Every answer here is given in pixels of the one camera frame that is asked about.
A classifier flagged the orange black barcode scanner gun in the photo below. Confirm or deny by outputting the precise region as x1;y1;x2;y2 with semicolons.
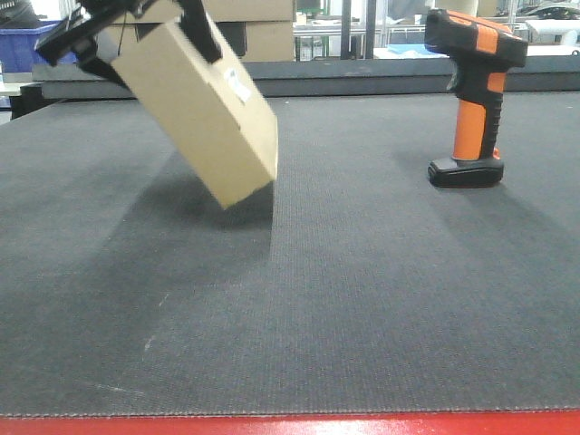
424;8;527;189

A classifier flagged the large cardboard box black print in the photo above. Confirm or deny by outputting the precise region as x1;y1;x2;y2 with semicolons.
217;21;295;62

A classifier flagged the red table edge strip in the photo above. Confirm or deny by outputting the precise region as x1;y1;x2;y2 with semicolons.
1;410;579;434

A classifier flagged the upper stacked cardboard box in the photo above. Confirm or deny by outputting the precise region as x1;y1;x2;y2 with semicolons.
202;0;295;22

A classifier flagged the blue plastic crate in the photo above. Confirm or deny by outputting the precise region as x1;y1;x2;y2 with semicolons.
0;21;59;73

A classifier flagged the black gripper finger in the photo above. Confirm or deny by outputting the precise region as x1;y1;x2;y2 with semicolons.
34;0;154;89
179;0;222;63

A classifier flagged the brown cardboard package box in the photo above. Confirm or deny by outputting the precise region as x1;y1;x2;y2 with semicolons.
111;21;278;208

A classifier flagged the dark grey table mat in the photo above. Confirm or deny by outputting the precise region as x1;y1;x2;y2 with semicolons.
1;92;579;416

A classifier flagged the dark grey raised table ledge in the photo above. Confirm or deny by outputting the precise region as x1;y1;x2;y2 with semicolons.
32;55;579;100

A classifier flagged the white barcode label sticker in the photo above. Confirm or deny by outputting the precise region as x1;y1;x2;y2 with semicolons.
224;68;252;103

